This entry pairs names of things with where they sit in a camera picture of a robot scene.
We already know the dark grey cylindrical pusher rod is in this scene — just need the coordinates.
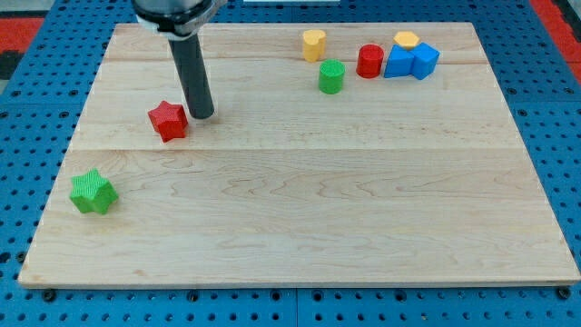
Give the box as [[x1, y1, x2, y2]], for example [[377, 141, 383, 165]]
[[169, 35, 214, 120]]

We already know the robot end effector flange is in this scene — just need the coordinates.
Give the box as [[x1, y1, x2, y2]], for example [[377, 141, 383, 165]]
[[131, 0, 227, 41]]

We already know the red star block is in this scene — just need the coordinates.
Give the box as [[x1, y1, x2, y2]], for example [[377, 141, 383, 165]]
[[147, 101, 188, 143]]

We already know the green star block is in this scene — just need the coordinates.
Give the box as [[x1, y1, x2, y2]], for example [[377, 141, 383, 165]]
[[69, 168, 119, 214]]

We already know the yellow heart block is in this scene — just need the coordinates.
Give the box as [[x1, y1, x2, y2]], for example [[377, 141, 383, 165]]
[[302, 29, 327, 63]]

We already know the green cylinder block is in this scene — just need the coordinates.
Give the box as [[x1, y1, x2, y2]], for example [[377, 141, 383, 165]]
[[318, 59, 346, 94]]

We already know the red cylinder block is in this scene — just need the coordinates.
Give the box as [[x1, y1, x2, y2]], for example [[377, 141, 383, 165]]
[[356, 44, 385, 79]]

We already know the light wooden board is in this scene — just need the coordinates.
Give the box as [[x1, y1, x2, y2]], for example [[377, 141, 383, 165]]
[[18, 23, 580, 290]]

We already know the blue triangle block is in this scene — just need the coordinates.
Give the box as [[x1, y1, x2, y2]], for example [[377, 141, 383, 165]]
[[384, 45, 414, 78]]

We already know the yellow hexagon block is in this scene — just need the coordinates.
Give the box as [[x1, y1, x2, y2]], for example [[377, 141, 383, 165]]
[[393, 31, 421, 51]]

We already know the blue cube block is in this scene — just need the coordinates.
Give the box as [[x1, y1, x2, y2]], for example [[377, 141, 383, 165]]
[[410, 43, 440, 80]]

